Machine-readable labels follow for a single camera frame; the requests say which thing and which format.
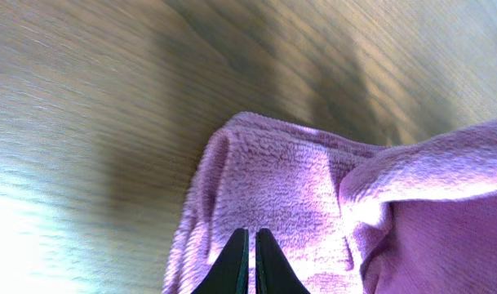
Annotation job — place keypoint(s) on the purple microfibre cloth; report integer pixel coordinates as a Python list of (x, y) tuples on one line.
[(349, 217)]

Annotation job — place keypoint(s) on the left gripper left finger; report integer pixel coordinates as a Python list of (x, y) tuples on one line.
[(230, 272)]

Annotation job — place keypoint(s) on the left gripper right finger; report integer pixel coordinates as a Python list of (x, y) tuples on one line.
[(273, 272)]

